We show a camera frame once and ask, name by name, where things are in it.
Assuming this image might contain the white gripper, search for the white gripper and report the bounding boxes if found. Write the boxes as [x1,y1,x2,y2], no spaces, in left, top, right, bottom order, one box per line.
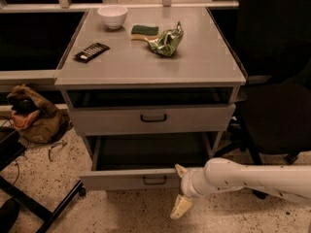
[170,164,211,219]

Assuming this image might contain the grey drawer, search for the grey drawer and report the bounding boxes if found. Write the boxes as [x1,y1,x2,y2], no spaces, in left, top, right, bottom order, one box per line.
[68,104,235,136]
[81,133,210,190]

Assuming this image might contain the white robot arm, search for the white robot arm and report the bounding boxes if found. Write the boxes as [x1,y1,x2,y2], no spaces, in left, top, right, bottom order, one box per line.
[170,157,311,219]

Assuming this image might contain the grey top drawer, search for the grey top drawer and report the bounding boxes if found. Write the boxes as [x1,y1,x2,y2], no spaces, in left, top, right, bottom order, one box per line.
[68,104,235,136]

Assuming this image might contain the grey drawer cabinet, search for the grey drawer cabinet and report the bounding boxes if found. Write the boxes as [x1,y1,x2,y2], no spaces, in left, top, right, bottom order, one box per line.
[55,7,246,148]

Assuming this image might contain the glasses on floor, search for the glasses on floor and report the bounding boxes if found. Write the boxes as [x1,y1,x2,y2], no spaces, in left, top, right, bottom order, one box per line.
[48,141,67,162]

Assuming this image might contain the crumpled green chip bag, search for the crumpled green chip bag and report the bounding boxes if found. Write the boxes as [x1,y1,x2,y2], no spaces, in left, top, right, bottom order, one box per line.
[148,22,184,57]

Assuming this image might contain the green yellow sponge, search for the green yellow sponge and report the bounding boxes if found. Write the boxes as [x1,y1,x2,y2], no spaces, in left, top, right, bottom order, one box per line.
[130,25,158,41]

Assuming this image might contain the black remote control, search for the black remote control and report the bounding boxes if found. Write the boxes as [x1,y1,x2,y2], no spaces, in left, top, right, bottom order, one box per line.
[74,43,110,63]

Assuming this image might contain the black stand with wheels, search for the black stand with wheels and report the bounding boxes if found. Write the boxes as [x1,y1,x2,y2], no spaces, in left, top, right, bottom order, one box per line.
[0,126,86,233]

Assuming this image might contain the black headphones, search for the black headphones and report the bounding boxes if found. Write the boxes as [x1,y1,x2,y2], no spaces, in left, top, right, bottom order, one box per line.
[12,99,37,114]

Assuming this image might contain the white bowl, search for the white bowl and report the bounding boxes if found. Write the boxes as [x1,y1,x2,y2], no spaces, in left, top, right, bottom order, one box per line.
[97,5,128,29]

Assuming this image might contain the black office chair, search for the black office chair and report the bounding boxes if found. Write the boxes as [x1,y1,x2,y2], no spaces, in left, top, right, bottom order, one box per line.
[216,0,311,200]

